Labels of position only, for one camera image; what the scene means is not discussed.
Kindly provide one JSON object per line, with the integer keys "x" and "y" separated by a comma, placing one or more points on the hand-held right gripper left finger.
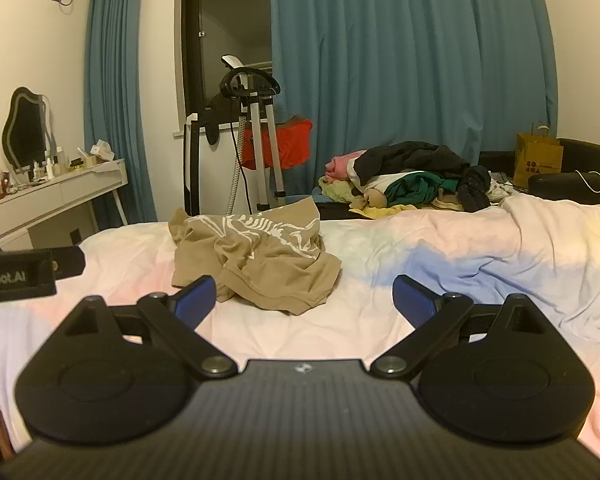
{"x": 200, "y": 297}

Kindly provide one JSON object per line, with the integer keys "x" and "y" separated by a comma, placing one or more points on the garment steamer stand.
{"x": 256, "y": 125}

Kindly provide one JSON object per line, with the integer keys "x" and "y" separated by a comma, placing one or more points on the brown paper bag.
{"x": 536, "y": 160}

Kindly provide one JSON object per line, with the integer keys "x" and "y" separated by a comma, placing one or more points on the wavy black mirror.
{"x": 25, "y": 130}

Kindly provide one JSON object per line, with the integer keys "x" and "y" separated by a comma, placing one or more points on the narrow blue curtain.
{"x": 115, "y": 85}

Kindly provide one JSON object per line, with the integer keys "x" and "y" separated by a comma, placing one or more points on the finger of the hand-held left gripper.
{"x": 67, "y": 262}

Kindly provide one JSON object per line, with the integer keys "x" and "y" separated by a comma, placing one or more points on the dark window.
{"x": 230, "y": 20}

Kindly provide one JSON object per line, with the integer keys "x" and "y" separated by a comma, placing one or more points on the red cloth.
{"x": 294, "y": 142}

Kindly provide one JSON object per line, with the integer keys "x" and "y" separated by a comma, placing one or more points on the beige skeleton print t-shirt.
{"x": 260, "y": 260}

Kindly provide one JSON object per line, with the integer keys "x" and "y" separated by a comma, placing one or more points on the pink cloth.
{"x": 341, "y": 165}

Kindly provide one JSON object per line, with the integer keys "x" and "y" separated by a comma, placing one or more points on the row of cosmetic bottles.
{"x": 40, "y": 167}

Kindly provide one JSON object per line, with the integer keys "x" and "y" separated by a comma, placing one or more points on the wide blue curtain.
{"x": 405, "y": 60}

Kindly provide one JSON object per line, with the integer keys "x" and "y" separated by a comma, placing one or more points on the green garment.
{"x": 415, "y": 187}

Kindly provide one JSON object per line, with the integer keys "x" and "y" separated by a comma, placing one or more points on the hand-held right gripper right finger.
{"x": 411, "y": 300}

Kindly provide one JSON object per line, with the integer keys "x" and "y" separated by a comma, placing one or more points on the tissue box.
{"x": 97, "y": 152}

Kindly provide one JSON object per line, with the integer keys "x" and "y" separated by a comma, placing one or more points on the white dressing table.
{"x": 40, "y": 196}

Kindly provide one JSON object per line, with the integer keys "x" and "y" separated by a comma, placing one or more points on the pile of mixed clothes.
{"x": 410, "y": 155}

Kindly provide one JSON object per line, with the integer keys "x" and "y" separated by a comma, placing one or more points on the pastel tie-dye duvet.
{"x": 455, "y": 255}

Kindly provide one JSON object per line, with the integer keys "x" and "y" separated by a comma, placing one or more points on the white panel with black frame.
{"x": 215, "y": 175}

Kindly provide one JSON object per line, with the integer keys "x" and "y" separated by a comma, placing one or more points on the black armchair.
{"x": 580, "y": 160}

